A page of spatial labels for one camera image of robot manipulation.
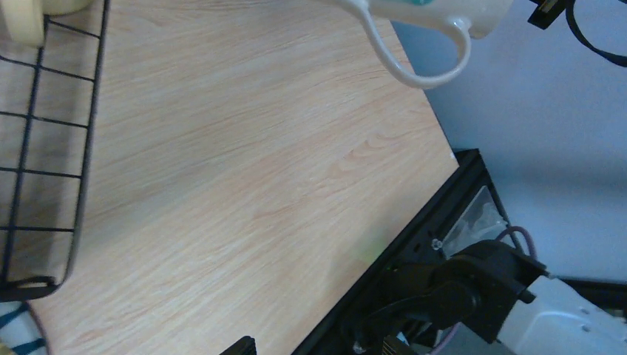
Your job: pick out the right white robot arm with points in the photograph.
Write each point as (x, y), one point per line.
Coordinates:
(500, 294)

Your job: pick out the blue striped white plate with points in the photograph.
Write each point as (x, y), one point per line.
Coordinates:
(21, 330)

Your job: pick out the black wire dish rack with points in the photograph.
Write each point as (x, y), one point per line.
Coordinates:
(49, 103)

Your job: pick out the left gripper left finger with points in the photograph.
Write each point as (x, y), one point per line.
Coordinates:
(244, 346)

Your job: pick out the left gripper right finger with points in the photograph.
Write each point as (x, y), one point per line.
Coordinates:
(394, 346)

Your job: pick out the yellow mug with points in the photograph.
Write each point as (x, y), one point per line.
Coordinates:
(24, 19)

